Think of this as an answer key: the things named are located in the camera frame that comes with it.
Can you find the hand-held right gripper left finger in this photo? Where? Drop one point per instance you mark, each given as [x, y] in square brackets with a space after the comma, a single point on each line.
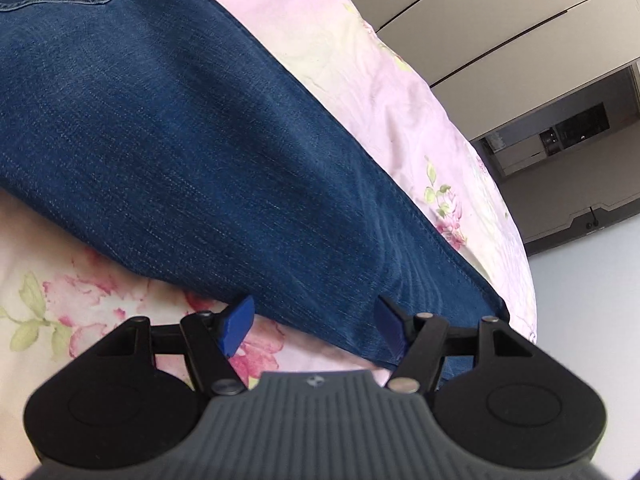
[236, 326]

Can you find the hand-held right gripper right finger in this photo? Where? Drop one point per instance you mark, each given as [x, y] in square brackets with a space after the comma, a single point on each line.
[390, 325]

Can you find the blue denim pants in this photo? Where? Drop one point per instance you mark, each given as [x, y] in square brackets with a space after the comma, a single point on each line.
[200, 135]

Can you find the kitchen shelf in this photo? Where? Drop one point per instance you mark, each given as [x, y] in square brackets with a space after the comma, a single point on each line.
[525, 152]

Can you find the pink floral bedsheet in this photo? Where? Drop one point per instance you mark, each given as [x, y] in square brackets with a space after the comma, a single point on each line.
[375, 85]

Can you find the white wardrobe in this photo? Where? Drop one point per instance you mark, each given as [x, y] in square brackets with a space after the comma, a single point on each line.
[500, 25]

